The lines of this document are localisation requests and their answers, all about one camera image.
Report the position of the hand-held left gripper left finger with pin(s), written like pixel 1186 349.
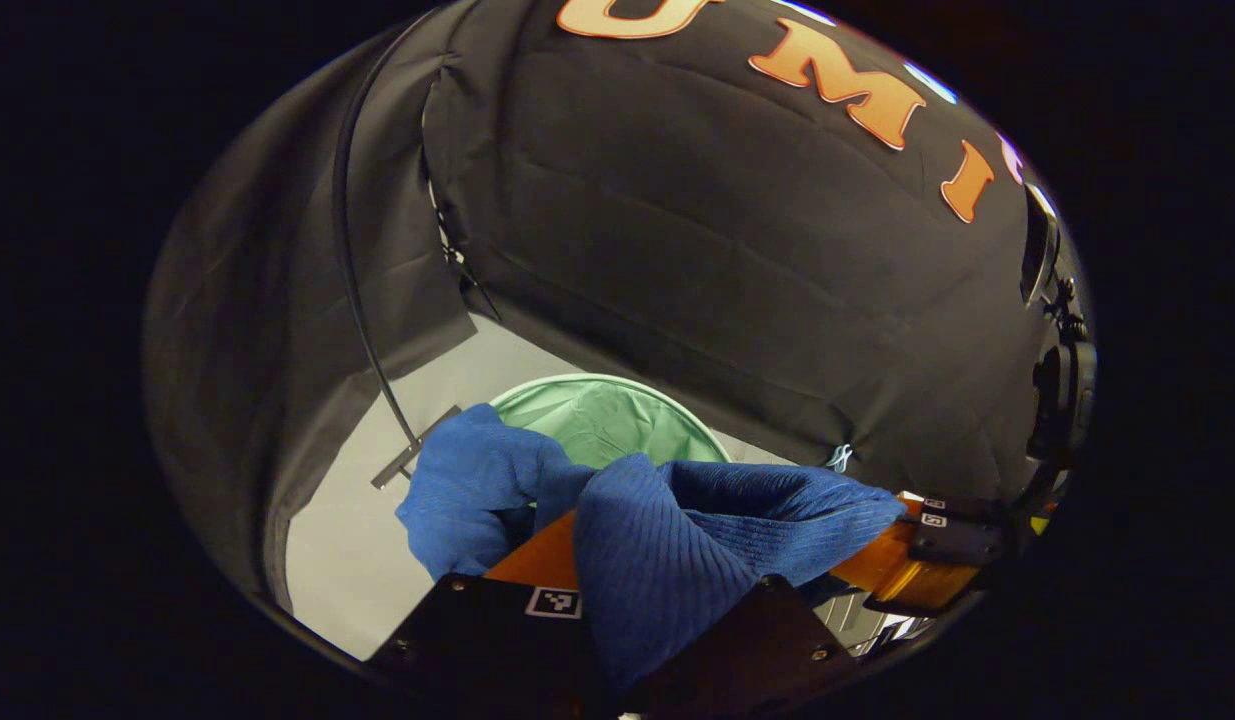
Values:
pixel 477 640

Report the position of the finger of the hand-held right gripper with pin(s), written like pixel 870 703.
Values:
pixel 952 545
pixel 927 503

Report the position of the green laundry hamper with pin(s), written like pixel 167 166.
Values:
pixel 607 420

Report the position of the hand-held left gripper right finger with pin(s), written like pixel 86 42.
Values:
pixel 757 650

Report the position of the black clothes rack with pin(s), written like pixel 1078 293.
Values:
pixel 422 442

